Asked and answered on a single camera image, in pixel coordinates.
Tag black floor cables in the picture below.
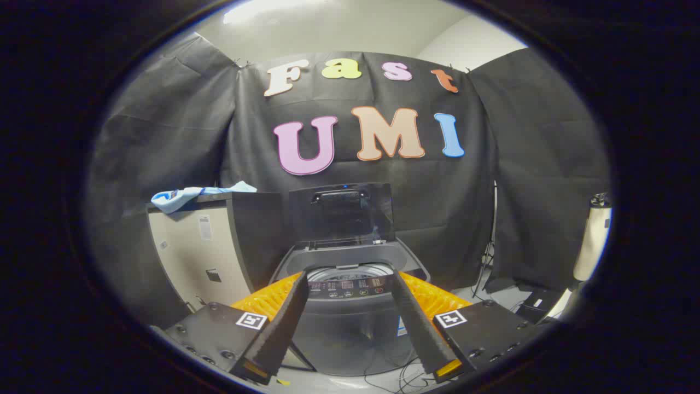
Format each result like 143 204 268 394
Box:
364 356 438 393

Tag dark grey washing machine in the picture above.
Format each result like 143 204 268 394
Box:
271 244 431 377

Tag light blue garment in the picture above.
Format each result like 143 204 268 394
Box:
151 181 258 215

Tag backdrop stand pole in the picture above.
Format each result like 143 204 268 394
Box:
471 183 498 299

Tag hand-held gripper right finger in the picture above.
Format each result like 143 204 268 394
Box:
389 270 542 384

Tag black floor box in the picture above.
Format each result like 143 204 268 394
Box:
514 290 564 323

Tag black backdrop cloth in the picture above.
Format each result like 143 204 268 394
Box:
87 33 612 329

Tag grey and beige cabinet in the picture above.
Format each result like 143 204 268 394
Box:
147 192 285 315

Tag cream paper roll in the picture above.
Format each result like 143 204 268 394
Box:
573 193 612 282

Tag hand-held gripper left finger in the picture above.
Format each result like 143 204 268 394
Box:
164 271 311 386

